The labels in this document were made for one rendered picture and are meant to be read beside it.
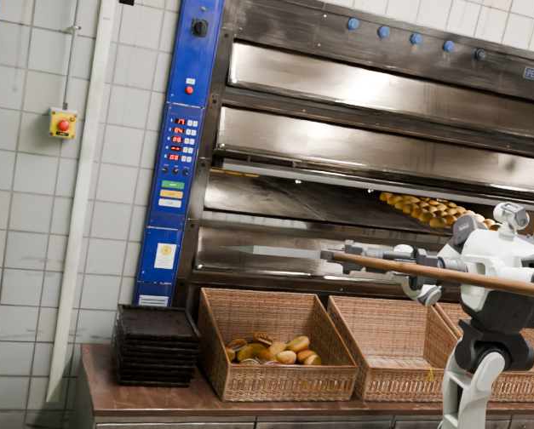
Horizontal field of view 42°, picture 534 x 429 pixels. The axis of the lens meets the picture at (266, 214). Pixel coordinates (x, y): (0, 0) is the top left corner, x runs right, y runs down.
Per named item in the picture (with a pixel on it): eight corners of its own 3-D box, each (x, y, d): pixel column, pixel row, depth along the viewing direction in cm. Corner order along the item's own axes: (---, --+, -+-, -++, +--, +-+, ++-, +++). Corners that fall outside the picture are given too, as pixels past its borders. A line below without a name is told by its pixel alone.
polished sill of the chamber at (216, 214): (198, 215, 295) (198, 206, 294) (530, 250, 361) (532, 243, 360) (201, 219, 289) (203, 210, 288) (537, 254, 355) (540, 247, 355)
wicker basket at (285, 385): (187, 345, 301) (198, 285, 295) (304, 348, 322) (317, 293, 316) (220, 403, 257) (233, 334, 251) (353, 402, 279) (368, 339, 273)
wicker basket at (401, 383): (313, 349, 324) (326, 294, 318) (416, 352, 344) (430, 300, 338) (360, 403, 280) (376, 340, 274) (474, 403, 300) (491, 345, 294)
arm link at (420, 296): (391, 274, 250) (402, 295, 265) (411, 292, 243) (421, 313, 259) (412, 254, 250) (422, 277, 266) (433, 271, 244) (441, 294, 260)
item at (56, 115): (46, 133, 259) (49, 106, 257) (74, 137, 263) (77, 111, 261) (47, 136, 253) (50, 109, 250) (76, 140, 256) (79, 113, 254)
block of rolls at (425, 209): (376, 197, 402) (378, 189, 401) (445, 207, 419) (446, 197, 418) (433, 228, 347) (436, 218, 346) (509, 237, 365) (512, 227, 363)
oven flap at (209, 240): (194, 269, 294) (197, 222, 295) (526, 294, 359) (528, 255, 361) (196, 269, 290) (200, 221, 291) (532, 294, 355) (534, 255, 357)
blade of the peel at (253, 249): (388, 264, 261) (389, 257, 261) (253, 254, 240) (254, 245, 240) (343, 256, 294) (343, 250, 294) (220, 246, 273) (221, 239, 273)
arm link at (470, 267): (455, 294, 202) (490, 297, 205) (458, 257, 202) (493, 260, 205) (436, 290, 213) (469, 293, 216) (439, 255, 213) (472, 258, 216)
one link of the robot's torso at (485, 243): (503, 308, 265) (528, 219, 257) (563, 348, 233) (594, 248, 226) (436, 303, 255) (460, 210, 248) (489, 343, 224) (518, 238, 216)
